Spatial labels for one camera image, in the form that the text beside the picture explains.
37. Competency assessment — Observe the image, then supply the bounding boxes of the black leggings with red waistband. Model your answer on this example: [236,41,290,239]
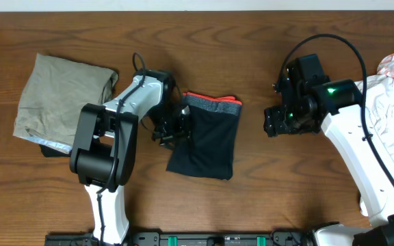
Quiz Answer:
[166,92,242,180]

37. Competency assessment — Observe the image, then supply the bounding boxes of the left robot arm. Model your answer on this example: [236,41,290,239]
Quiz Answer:
[70,69,191,245]

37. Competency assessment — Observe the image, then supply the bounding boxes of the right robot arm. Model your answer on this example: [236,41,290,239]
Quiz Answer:
[264,77,394,245]

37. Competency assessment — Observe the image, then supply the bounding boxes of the olive green fabric bag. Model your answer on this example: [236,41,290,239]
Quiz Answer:
[13,54,118,154]

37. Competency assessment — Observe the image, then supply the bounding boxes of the black cloth under bag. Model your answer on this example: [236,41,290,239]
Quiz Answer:
[39,145,72,158]

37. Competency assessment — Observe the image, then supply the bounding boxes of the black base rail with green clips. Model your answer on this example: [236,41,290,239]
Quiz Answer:
[44,229,317,246]

